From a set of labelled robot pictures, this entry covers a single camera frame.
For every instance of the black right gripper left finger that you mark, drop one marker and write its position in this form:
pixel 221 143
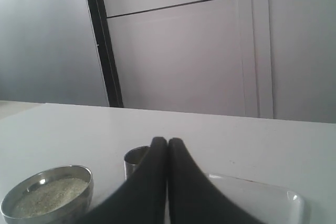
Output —
pixel 142 197

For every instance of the steel bowl with rice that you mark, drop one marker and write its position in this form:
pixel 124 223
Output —
pixel 58 195

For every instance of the white plastic tray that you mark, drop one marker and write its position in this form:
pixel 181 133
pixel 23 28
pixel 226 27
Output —
pixel 268 203

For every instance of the small steel cup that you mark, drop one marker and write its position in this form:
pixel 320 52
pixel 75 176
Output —
pixel 133 158

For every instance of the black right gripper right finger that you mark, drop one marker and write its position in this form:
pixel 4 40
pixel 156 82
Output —
pixel 192 196

